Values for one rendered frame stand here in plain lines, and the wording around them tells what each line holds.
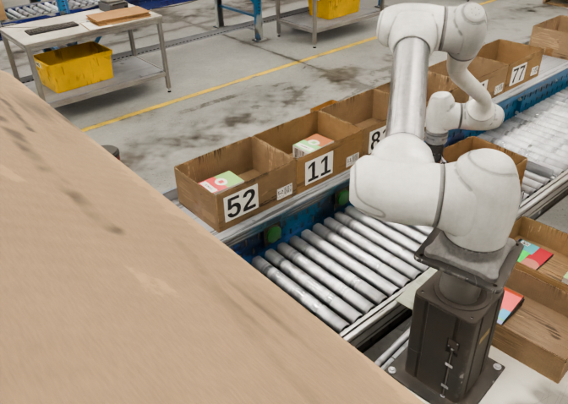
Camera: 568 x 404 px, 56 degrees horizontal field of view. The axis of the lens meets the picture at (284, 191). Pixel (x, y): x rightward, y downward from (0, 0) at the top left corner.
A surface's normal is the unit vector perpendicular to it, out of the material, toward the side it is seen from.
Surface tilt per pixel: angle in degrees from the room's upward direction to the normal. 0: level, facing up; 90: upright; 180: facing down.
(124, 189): 34
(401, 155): 20
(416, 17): 28
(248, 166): 89
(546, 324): 1
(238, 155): 90
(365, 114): 89
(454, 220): 95
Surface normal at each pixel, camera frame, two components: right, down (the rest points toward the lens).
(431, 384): -0.69, 0.40
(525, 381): -0.03, -0.84
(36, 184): 0.40, -0.90
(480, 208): -0.38, 0.47
